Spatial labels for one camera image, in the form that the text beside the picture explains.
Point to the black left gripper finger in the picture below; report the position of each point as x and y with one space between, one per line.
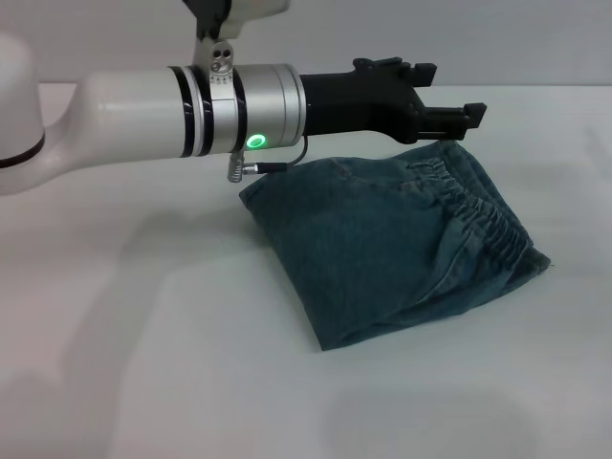
418 72
452 119

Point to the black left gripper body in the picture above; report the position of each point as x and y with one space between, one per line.
358 102

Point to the white tablecloth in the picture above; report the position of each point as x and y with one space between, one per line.
143 334

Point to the blue denim shorts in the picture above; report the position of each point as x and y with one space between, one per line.
382 248

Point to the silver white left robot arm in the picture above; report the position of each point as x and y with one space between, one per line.
119 119

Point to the silver camera bracket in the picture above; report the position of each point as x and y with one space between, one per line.
217 62

